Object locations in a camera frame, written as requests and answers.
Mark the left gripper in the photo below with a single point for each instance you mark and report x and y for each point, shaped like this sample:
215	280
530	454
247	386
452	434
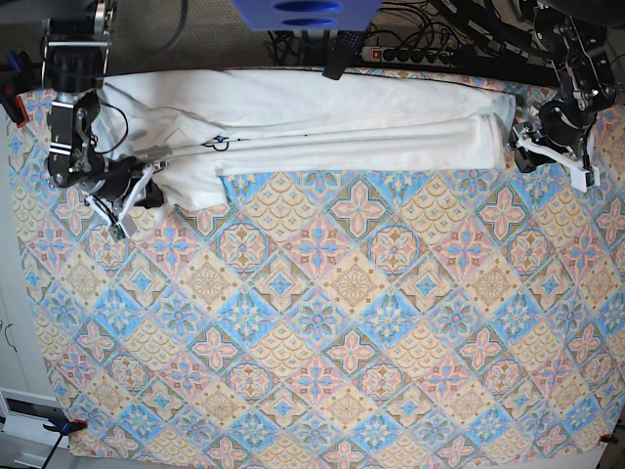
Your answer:
533	148

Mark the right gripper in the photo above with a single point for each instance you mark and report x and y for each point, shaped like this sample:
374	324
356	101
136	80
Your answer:
123	184

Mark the white printed T-shirt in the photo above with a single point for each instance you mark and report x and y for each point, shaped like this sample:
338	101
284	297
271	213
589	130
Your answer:
214	124

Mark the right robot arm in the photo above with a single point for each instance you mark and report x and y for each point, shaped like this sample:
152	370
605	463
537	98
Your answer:
75	53

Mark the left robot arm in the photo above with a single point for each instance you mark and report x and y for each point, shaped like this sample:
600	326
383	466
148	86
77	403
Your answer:
572	35

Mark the patterned colourful tablecloth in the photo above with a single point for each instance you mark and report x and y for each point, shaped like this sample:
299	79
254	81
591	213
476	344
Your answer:
334	319

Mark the red black table clamp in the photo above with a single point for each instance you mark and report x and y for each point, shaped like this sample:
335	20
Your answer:
12	89

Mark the blue plastic box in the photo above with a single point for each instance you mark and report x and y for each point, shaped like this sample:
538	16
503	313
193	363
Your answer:
270	15

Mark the white cabinet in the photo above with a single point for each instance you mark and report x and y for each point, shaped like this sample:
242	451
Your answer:
23	372

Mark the orange black table clamp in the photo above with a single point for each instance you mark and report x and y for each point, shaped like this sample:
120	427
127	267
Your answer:
64	427

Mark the orange corner clamp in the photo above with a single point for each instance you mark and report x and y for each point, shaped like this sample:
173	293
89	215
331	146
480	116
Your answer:
609	439

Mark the white power strip red switch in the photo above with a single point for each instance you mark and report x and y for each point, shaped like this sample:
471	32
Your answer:
407	55

